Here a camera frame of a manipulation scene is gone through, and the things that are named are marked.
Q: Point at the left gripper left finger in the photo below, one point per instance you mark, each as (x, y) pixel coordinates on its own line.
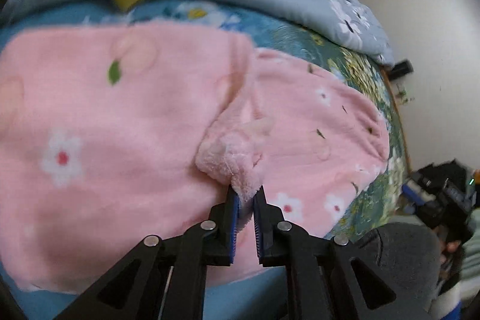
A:
(163, 279)

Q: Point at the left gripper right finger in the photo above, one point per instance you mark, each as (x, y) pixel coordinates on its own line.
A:
(327, 279)

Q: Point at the pink fleece floral garment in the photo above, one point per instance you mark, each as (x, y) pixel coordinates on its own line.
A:
(110, 134)

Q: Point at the teal floral bed blanket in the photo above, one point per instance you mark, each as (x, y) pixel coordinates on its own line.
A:
(369, 208)

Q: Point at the grey chair seat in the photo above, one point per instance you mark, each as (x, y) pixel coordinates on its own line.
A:
(409, 254)

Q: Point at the wooden bed footboard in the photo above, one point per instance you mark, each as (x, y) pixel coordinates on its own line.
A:
(389, 90)

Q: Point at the black device by wall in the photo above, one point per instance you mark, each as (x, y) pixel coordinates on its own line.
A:
(400, 70)

